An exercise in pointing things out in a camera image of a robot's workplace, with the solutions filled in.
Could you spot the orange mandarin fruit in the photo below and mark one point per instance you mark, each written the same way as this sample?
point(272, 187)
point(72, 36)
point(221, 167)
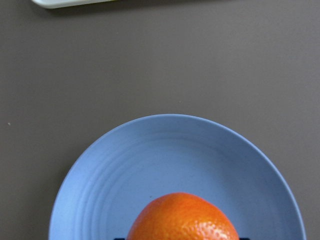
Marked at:
point(182, 216)

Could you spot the blue round plate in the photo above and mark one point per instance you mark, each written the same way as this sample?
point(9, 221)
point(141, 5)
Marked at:
point(141, 160)

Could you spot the cream rabbit tray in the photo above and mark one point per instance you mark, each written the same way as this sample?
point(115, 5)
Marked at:
point(55, 4)

